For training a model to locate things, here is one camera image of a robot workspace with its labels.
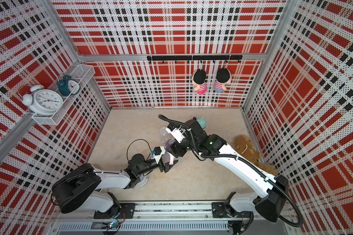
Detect pink bottle handle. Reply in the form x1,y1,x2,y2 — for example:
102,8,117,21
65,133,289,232
166,150,175,165

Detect clear baby bottle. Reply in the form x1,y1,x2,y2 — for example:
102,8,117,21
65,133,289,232
159,127,169,136
162,149,169,164

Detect mint green bottle cap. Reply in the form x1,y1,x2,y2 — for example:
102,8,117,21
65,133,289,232
197,117,207,130

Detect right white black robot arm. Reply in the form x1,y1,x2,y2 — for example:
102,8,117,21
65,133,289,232
159,115,304,228

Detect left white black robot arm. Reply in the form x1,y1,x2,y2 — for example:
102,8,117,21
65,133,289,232
51,152,178,218

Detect small white alarm clock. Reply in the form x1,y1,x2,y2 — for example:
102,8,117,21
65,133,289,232
135,175,149,188

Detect brown plush toy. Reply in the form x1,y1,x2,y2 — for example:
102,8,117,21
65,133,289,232
234,135,277,176

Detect plush doll pink pants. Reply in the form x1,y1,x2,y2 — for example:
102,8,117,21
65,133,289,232
192,69,207,95

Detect plush doll blue pants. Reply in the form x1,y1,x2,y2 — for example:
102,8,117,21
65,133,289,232
214,68,232,93

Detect teal alarm clock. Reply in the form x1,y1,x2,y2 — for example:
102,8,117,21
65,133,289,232
57,75,80,97

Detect large white alarm clock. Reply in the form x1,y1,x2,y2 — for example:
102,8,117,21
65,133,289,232
22,84,64,116

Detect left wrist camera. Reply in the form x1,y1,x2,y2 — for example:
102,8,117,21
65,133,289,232
152,146,166,164

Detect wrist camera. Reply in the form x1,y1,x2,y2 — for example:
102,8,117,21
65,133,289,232
166,123,188,144
152,146,166,164

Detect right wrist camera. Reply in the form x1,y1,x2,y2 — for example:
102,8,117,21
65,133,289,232
166,123,188,144

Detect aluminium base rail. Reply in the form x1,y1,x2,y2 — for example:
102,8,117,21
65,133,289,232
46,196,299,235

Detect black hook rail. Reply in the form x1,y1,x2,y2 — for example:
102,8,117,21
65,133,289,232
147,55,243,63

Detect white wire shelf basket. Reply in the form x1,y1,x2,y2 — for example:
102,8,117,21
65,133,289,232
32,64,95,125

